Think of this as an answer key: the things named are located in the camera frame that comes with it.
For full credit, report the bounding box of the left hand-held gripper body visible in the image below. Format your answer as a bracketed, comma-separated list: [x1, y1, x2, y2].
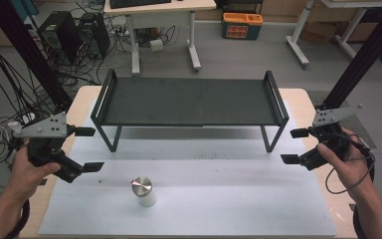
[13, 112, 85, 184]

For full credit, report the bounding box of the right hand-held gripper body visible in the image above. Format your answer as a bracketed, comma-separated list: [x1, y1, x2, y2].
[299, 104, 364, 171]

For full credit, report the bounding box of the person's left hand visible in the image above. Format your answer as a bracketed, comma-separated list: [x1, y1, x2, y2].
[7, 138, 62, 201]

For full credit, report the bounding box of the person's right hand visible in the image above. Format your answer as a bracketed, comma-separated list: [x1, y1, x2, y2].
[316, 127, 376, 202]

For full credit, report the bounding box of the silver metal cup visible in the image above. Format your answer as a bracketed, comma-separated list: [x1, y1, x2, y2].
[130, 175, 157, 208]

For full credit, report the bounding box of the white foam mat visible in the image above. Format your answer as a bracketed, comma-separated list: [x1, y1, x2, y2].
[38, 99, 338, 238]

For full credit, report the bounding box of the brown cardboard box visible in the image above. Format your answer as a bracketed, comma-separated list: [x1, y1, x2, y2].
[298, 20, 379, 44]

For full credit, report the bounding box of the large black computer tower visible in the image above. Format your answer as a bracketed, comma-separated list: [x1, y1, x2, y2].
[37, 10, 82, 67]

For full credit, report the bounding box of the small black computer tower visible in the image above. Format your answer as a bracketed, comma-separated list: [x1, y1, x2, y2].
[77, 12, 111, 61]

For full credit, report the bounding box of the black metal shelf rack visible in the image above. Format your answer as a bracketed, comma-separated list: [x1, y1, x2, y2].
[90, 69, 290, 154]

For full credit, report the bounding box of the white power adapter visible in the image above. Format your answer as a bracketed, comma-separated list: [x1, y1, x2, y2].
[149, 38, 164, 53]

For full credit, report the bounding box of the orange and teal toolbox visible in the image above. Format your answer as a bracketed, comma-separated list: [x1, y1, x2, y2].
[221, 12, 265, 41]

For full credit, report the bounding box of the black keyboard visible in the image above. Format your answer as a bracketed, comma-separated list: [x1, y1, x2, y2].
[108, 0, 173, 10]

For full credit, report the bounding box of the white desk with wooden top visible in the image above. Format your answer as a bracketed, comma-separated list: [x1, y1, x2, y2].
[102, 0, 218, 77]

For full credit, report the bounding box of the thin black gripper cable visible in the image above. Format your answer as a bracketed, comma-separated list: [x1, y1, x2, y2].
[324, 132, 376, 195]

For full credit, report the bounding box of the tangle of black floor cables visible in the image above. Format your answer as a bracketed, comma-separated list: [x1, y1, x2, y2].
[0, 13, 103, 197]

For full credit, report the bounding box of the black frame post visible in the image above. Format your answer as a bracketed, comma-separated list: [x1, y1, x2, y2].
[0, 0, 74, 113]
[317, 0, 382, 112]

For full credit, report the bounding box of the white desk frame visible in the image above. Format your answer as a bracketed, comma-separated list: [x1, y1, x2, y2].
[285, 0, 382, 70]

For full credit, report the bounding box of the thick black gripper cable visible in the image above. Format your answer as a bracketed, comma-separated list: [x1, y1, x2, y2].
[3, 198, 31, 239]

